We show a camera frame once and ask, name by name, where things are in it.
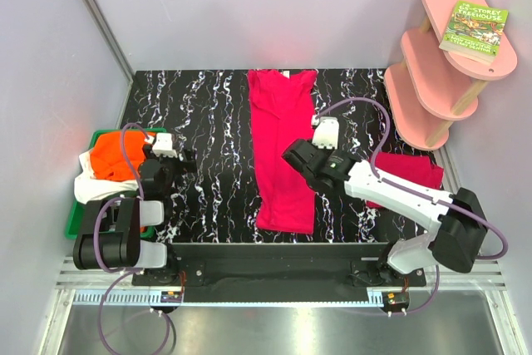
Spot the magenta t-shirt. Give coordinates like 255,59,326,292
248,70,317,234

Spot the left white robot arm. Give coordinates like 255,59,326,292
73,145,197,285

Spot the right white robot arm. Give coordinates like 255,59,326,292
283,139,487,286

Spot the orange t-shirt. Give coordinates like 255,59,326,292
90,130,145,182

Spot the white t-shirt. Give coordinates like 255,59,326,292
74,150,138,205

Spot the green plastic basket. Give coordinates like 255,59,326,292
64,126,167,242

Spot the folded dark pink t-shirt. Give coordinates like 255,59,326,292
376,152,444,189

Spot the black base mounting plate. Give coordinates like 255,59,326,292
133,243,426,288

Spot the pink three-tier shelf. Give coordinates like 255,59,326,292
384,0,517,150

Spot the green storey treehouse book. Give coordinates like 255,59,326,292
439,0,509,65

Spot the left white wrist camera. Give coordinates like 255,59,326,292
143,132,178,158

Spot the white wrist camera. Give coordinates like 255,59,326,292
143,132,178,158
311,116,339,150

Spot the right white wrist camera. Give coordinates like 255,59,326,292
311,116,339,150

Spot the aluminium rail frame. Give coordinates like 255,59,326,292
56,258,506,308

